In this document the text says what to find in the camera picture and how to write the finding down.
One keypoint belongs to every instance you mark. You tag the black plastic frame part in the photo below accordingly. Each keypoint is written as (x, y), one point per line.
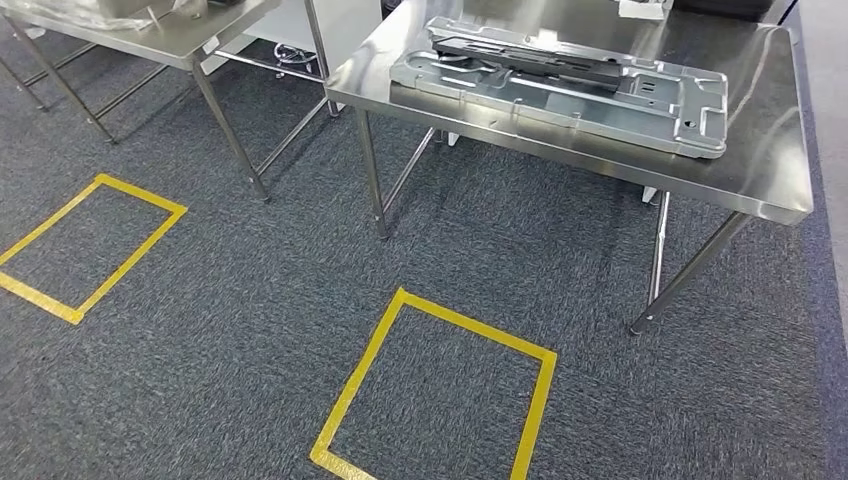
(530, 64)

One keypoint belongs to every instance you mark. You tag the stainless steel workbench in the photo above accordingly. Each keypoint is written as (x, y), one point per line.
(748, 166)

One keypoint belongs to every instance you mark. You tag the silver metal fixture plate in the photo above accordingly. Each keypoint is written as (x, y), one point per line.
(563, 106)

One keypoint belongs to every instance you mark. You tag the white cabinet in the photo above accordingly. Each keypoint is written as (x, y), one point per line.
(344, 26)

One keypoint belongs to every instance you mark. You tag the white paper sheet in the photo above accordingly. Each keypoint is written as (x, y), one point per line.
(642, 9)

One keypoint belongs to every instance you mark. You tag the stainless steel table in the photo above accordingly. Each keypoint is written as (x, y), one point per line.
(166, 40)

